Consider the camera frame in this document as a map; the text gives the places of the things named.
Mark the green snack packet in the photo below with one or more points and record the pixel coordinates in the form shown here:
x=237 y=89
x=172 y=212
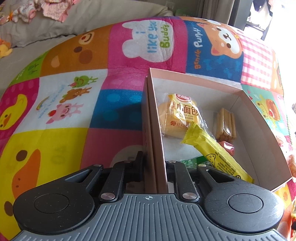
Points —
x=194 y=162

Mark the pink crumpled cloth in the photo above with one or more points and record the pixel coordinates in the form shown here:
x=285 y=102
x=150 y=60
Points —
x=26 y=10

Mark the pink sausage snack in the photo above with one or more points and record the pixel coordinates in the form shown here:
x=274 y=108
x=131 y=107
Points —
x=228 y=147

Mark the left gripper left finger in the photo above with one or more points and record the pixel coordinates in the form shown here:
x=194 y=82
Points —
x=120 y=175

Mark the wrapped brown bread loaf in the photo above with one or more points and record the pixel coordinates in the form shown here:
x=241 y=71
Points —
x=292 y=165

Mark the colourful cartoon play mat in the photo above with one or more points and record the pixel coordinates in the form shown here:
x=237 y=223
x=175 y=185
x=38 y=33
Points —
x=83 y=98

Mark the orange yellow plush toy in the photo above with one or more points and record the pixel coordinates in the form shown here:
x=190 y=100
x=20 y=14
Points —
x=5 y=48

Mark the pink cardboard box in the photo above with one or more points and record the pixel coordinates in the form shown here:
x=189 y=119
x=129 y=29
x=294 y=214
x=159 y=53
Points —
x=256 y=148

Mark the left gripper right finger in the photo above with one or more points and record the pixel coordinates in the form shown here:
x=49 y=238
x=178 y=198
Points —
x=177 y=173

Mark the small bread yellow packet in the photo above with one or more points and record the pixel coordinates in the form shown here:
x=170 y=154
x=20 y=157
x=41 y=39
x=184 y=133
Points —
x=176 y=113

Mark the yellow cheese stick packet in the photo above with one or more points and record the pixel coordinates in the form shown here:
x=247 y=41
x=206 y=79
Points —
x=197 y=137

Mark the wafer biscuit pack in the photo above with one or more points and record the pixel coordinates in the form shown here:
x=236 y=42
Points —
x=225 y=126

